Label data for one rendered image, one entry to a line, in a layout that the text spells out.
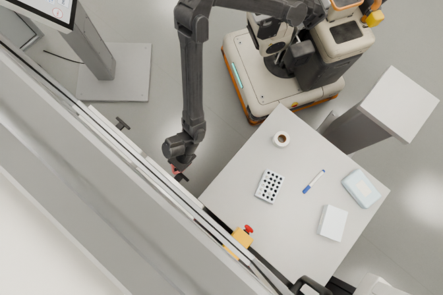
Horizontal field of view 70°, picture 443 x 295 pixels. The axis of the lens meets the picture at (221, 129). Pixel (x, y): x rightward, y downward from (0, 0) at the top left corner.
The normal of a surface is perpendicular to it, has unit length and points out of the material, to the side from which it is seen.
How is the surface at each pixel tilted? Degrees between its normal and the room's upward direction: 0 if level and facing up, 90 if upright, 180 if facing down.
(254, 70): 0
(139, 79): 3
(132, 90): 3
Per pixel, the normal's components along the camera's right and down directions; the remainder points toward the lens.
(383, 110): 0.04, -0.25
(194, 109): 0.57, 0.49
